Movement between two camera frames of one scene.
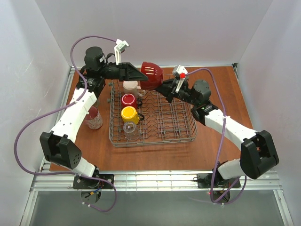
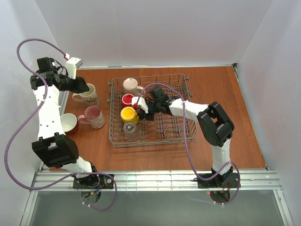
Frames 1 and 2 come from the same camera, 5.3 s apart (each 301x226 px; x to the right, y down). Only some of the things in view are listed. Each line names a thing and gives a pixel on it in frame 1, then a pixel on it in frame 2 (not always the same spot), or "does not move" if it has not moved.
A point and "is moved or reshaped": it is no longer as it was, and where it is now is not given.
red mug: x=129 y=100 does not move
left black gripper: x=122 y=71 → x=76 y=84
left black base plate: x=84 y=182 does not move
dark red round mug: x=154 y=74 is moved or reshaped
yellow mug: x=129 y=114 does not move
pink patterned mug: x=94 y=119 does not move
